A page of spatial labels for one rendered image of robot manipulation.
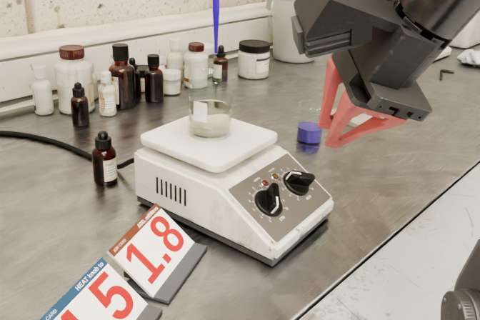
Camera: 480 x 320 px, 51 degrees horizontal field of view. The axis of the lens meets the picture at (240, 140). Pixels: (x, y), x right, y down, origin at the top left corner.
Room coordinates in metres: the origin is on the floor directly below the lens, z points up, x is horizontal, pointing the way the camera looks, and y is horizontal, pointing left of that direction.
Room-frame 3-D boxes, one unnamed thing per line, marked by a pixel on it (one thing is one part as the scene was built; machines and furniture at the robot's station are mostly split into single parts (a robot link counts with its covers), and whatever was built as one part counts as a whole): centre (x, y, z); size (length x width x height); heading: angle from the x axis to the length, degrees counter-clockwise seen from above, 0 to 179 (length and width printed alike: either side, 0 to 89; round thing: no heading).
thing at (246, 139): (0.54, 0.03, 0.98); 0.12 x 0.12 x 0.01; 55
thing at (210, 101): (0.55, 0.04, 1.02); 0.06 x 0.05 x 0.08; 5
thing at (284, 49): (1.25, -0.11, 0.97); 0.18 x 0.13 x 0.15; 43
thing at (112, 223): (0.46, 0.12, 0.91); 0.06 x 0.06 x 0.02
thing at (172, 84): (0.93, 0.14, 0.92); 0.04 x 0.04 x 0.04
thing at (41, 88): (0.80, 0.33, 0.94); 0.03 x 0.03 x 0.08
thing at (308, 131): (0.74, -0.11, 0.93); 0.04 x 0.04 x 0.06
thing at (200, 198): (0.53, 0.01, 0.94); 0.22 x 0.13 x 0.08; 55
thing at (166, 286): (0.41, 0.07, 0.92); 0.09 x 0.06 x 0.04; 162
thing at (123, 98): (0.85, 0.21, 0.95); 0.04 x 0.04 x 0.11
